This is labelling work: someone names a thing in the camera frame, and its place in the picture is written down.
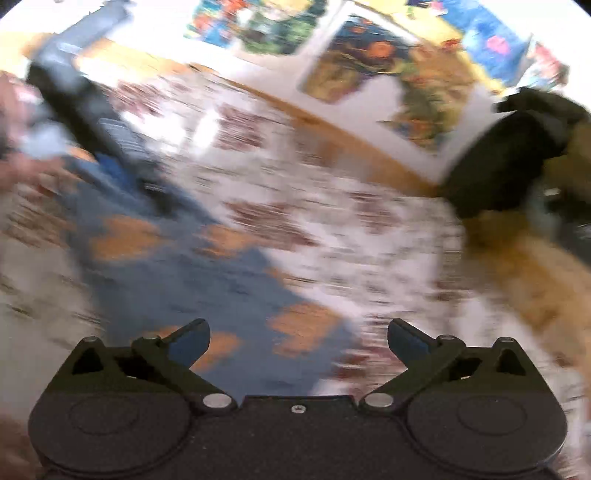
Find wooden bed frame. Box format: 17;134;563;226
76;40;438;197

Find dark green bag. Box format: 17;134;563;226
438;87;590;219

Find colourful wall painting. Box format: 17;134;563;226
301;14;479;154
185;0;334;56

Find person's left hand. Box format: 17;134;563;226
1;71;63;193

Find floral white bedspread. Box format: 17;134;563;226
0;68;591;462

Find blue patterned child pants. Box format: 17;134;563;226
60;158;353;399

